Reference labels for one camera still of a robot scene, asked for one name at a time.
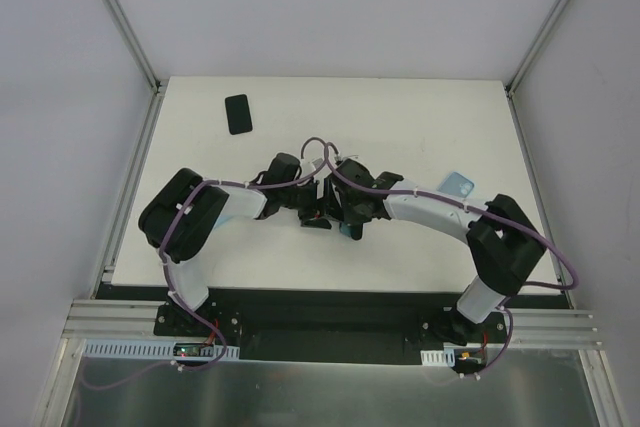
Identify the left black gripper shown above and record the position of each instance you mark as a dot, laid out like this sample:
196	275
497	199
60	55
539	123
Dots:
310	210

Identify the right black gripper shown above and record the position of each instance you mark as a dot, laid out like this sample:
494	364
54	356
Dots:
335	202

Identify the black cased phone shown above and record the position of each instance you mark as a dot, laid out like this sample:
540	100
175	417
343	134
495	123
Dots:
353	231

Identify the black smartphone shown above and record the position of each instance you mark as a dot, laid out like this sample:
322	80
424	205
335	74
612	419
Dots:
238	114

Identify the light blue phone case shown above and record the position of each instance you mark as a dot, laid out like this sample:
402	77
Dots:
457	185

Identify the light blue cased phone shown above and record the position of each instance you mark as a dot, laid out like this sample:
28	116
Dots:
221	221

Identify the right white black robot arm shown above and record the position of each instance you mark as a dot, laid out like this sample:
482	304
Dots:
502	241

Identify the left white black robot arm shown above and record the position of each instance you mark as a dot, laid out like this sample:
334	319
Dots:
180	218

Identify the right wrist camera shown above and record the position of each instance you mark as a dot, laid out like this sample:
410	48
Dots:
341	158

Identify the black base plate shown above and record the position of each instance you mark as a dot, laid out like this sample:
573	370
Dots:
374	328

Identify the left aluminium corner post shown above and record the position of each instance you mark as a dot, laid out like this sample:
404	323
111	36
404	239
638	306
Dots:
133	44

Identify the aluminium corner post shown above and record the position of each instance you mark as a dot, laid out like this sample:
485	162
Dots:
133	44
536	46

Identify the right white cable duct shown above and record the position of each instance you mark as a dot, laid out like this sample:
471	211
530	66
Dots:
438	358

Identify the white cable duct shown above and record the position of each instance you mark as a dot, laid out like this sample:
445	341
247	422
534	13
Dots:
158	350
438	358

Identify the aluminium frame rail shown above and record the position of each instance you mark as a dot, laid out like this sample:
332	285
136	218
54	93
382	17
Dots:
533	328

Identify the left white cable duct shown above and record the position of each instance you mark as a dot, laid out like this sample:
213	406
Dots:
158	350

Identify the right aluminium corner post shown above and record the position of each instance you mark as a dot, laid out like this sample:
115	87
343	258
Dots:
536	46

